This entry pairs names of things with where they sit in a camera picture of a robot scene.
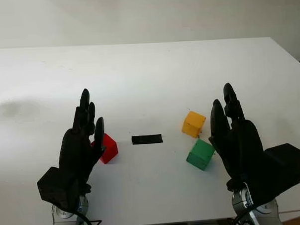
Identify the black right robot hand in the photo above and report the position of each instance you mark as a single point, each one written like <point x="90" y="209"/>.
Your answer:
<point x="241" y="148"/>

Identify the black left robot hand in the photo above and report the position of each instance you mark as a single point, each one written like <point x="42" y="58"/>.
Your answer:
<point x="74" y="148"/>

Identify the red cube block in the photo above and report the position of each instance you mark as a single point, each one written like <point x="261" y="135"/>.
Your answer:
<point x="108" y="150"/>

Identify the green cube block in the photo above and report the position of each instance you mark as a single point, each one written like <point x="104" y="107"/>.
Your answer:
<point x="200" y="155"/>

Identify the yellow cube block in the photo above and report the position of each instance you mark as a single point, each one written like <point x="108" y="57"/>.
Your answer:
<point x="192" y="124"/>

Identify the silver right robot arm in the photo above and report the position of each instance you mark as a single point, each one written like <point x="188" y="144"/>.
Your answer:
<point x="239" y="198"/>

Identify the black tape strip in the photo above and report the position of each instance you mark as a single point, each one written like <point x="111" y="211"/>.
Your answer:
<point x="147" y="139"/>

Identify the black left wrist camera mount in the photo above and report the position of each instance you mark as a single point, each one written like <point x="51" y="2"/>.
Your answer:
<point x="57" y="186"/>

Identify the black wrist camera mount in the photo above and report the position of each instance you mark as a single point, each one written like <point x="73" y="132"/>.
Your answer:
<point x="281" y="166"/>
<point x="57" y="186"/>

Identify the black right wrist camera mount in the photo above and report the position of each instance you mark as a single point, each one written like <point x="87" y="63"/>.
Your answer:
<point x="281" y="166"/>

